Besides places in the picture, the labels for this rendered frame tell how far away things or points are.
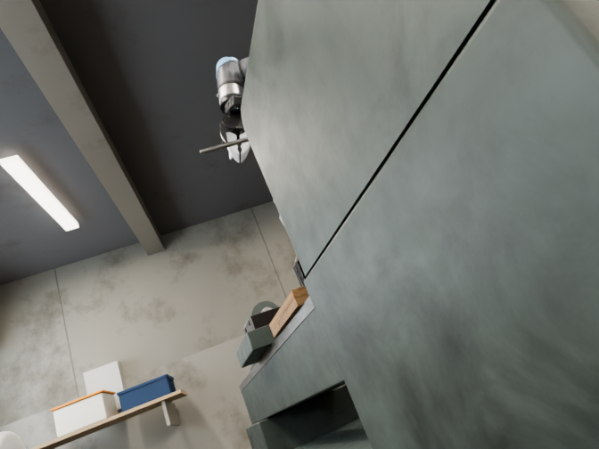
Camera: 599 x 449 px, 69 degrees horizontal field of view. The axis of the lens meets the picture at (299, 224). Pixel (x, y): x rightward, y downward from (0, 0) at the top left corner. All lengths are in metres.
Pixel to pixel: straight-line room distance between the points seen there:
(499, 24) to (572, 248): 0.16
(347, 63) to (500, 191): 0.24
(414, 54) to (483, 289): 0.22
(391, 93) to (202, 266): 4.97
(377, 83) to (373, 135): 0.06
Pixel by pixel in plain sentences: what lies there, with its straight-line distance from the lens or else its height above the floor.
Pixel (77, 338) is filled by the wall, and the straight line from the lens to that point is 5.47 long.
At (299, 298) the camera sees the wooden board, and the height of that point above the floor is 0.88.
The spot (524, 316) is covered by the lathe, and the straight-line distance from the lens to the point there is 0.40.
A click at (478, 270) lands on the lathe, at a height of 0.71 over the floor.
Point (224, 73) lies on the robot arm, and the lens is 1.34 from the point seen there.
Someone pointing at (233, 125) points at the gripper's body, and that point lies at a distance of 1.21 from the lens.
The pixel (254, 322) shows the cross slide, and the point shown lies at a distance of 1.39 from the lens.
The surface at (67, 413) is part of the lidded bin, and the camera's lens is 4.72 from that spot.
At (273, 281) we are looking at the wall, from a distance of 5.25.
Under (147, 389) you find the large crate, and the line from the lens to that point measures 4.54.
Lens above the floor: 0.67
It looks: 21 degrees up
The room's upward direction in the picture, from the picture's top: 23 degrees counter-clockwise
